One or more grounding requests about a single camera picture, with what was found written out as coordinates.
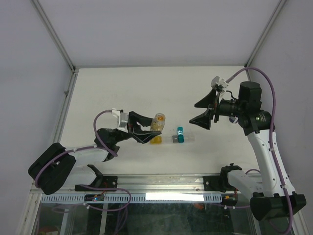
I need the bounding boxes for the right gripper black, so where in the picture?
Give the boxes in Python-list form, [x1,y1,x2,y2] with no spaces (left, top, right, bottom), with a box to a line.
[189,88,245,130]

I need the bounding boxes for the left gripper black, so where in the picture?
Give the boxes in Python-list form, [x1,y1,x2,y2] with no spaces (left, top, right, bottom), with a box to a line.
[113,112,161,144]

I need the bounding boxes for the clear bottle yellow capsules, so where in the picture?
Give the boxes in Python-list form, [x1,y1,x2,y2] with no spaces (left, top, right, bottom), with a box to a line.
[150,113,166,132]

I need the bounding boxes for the weekly pill organizer box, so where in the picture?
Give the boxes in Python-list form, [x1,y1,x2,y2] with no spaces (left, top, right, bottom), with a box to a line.
[149,126,195,144]

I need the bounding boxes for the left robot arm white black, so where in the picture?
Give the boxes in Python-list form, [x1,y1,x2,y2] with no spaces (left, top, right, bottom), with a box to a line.
[28,109,162,195]

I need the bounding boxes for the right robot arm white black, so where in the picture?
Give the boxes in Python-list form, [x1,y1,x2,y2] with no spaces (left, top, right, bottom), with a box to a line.
[189,82,307,221]

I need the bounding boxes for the white pill bottle blue label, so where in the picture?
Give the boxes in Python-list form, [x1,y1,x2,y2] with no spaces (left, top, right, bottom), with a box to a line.
[229,117,239,124]

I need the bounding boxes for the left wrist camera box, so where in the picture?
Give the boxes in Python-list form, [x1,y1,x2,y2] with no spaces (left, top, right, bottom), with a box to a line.
[112,109,128,133]

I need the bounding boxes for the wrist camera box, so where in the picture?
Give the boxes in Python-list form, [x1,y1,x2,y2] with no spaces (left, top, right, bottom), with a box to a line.
[211,76,229,94]
[112,109,128,133]

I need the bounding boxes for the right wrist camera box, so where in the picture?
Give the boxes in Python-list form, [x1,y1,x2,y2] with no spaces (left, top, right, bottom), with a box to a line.
[211,76,229,94]

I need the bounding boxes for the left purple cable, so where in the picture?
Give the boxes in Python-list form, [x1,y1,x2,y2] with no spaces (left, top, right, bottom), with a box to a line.
[34,110,120,189]

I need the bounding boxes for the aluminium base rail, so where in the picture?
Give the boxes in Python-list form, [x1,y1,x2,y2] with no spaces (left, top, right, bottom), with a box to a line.
[30,173,245,196]

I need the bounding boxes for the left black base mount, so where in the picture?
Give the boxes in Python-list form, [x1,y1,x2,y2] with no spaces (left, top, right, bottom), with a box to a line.
[74,164,118,192]

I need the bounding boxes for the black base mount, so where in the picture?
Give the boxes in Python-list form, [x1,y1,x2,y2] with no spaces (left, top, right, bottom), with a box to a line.
[74,164,118,192]
[203,163,242,192]

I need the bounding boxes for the grey slotted cable duct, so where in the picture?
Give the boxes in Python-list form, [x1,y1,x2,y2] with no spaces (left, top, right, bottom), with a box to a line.
[41,193,222,204]

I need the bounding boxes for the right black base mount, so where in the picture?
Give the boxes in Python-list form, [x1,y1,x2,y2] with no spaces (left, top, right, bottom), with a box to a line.
[203,163,242,192]

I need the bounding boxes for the right aluminium frame post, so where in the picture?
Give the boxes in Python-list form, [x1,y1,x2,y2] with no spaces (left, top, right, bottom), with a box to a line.
[245,0,288,67]

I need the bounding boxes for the aluminium frame post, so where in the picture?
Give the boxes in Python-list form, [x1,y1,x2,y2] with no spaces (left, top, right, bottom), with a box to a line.
[31,0,75,71]
[245,0,288,67]

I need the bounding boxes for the left aluminium frame post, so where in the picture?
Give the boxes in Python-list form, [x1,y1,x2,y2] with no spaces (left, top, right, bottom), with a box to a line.
[31,0,75,71]

